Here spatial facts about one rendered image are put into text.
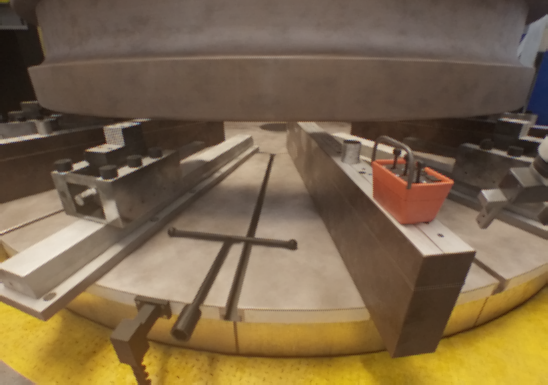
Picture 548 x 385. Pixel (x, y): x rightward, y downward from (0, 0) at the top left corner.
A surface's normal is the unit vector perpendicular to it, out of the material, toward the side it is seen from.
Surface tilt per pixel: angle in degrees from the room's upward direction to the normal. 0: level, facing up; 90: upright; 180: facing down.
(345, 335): 90
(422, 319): 90
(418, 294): 90
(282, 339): 90
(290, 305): 0
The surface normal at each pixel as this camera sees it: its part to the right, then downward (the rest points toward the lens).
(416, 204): 0.14, 0.50
